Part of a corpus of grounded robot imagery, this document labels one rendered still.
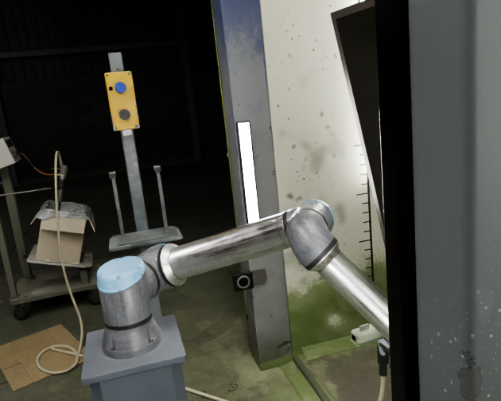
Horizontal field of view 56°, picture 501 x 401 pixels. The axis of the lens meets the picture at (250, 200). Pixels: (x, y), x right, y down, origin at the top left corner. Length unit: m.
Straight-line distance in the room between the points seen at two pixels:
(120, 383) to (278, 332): 1.15
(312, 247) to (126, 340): 0.66
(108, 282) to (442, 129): 1.32
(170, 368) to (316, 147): 1.28
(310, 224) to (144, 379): 0.69
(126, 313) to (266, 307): 1.06
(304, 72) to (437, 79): 2.04
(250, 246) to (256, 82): 0.98
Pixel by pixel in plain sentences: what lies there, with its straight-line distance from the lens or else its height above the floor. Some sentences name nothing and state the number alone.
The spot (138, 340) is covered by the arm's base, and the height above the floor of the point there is 0.69.
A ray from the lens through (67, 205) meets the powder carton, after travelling 3.94.
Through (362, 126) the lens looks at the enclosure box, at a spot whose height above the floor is 1.23.
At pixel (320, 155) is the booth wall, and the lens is 2.34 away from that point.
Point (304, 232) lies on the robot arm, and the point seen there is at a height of 1.02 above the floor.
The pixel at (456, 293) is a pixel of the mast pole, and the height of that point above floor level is 1.27.
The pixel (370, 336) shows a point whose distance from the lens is 1.73.
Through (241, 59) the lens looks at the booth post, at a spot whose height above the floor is 1.55.
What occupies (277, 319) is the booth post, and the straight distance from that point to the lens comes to 2.48.
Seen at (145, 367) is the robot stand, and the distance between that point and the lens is 1.53.
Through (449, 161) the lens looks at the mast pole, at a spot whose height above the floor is 1.34.
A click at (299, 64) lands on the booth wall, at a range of 2.29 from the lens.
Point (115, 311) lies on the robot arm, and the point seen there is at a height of 0.79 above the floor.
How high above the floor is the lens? 1.39
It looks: 12 degrees down
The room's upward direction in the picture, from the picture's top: 6 degrees counter-clockwise
